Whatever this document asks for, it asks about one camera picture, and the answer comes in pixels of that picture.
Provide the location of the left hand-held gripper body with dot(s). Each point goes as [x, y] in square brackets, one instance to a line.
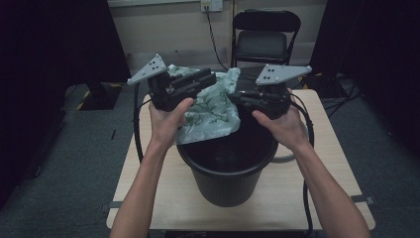
[158, 92]

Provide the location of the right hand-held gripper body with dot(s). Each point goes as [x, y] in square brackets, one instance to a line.
[275, 102]

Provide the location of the clear green-printed plastic bag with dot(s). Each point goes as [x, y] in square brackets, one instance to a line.
[211, 109]

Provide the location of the black ribbed trash bin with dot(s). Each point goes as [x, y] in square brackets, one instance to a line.
[228, 185]

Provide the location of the person's right hand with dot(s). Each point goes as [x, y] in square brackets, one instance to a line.
[290, 130]

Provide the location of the person's left hand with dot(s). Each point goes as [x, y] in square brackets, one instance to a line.
[166, 127]

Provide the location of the black stand base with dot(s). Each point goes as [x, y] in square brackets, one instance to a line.
[320, 86]
[99, 95]

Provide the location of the black folding chair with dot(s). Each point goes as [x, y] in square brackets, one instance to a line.
[262, 44]

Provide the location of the black curtain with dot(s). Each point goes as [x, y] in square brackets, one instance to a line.
[49, 49]
[379, 49]

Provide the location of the white wall socket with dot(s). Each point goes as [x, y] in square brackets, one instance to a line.
[213, 5]

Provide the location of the grey table bracket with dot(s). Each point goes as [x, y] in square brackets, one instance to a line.
[115, 204]
[363, 199]

